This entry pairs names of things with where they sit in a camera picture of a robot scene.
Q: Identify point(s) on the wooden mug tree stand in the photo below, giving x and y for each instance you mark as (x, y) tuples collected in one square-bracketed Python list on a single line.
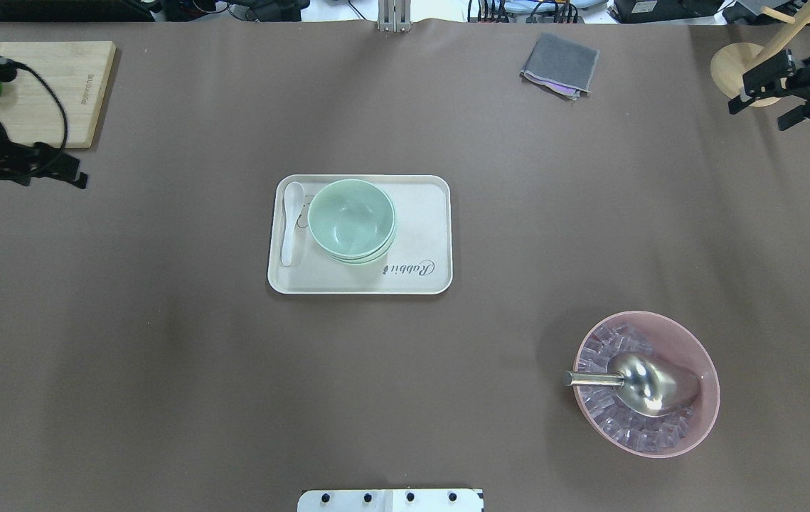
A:
[(730, 63)]

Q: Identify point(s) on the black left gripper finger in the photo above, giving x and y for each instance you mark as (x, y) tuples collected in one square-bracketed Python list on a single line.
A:
[(67, 160), (77, 179)]

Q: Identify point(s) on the clear ice cubes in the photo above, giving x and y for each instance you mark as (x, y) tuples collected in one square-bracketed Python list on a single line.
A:
[(603, 405)]

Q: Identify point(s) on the wooden cutting board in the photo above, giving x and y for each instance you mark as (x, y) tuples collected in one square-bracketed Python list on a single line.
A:
[(78, 74)]

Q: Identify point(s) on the cream rabbit tray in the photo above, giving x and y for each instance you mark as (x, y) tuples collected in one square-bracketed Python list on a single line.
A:
[(420, 261)]

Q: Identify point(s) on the pink bowl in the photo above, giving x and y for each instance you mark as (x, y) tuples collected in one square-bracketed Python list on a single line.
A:
[(676, 344)]

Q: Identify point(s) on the green bowl robot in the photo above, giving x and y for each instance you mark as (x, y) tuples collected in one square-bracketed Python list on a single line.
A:
[(354, 239), (351, 196)]

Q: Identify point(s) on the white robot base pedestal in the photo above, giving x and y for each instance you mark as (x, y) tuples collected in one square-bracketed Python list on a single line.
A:
[(420, 499)]

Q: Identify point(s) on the green bowl on tray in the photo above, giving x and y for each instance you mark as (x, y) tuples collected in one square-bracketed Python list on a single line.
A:
[(367, 260)]

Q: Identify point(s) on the metal ice scoop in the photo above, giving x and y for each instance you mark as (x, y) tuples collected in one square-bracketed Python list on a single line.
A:
[(648, 385)]

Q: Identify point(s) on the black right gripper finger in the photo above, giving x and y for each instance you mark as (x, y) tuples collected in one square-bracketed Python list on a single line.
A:
[(743, 100), (793, 117)]

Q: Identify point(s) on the grey folded cloth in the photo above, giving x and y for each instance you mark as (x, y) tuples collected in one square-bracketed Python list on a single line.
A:
[(561, 66)]

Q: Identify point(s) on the white ceramic spoon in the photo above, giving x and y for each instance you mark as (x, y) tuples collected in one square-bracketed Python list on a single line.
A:
[(292, 206)]

